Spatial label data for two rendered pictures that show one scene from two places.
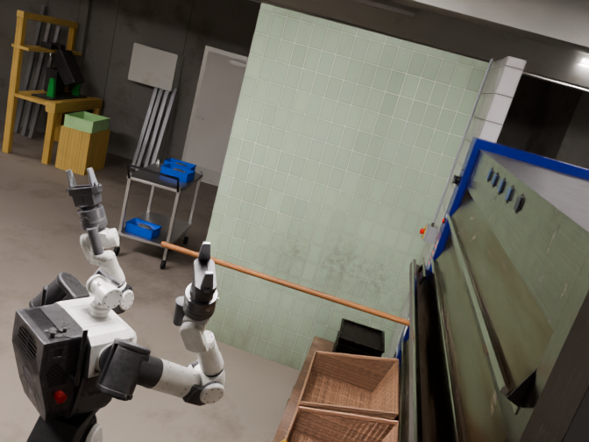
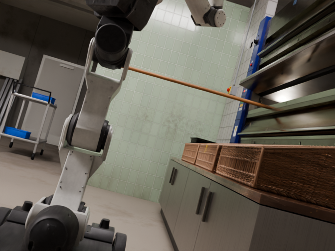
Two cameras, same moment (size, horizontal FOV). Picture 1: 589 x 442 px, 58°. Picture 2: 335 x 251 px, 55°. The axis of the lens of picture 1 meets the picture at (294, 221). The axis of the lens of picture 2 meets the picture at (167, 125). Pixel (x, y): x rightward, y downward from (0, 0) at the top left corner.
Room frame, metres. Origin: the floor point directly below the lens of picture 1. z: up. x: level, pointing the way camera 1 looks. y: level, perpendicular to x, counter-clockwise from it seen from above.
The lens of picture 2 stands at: (0.07, 0.52, 0.63)
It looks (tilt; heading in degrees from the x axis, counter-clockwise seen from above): 4 degrees up; 347
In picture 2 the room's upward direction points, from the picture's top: 15 degrees clockwise
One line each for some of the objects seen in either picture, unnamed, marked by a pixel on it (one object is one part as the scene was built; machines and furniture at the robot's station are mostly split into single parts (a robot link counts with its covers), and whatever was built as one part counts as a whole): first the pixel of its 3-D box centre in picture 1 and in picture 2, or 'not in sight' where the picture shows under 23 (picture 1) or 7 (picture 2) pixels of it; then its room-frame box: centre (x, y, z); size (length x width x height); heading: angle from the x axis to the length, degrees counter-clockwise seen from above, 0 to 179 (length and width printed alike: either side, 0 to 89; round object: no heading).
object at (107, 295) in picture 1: (103, 295); not in sight; (1.46, 0.50, 1.46); 0.10 x 0.07 x 0.09; 51
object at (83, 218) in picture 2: not in sight; (60, 219); (1.33, 0.53, 0.28); 0.21 x 0.20 x 0.13; 176
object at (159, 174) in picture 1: (160, 207); (29, 121); (5.34, 1.40, 0.50); 1.05 x 0.61 x 0.99; 5
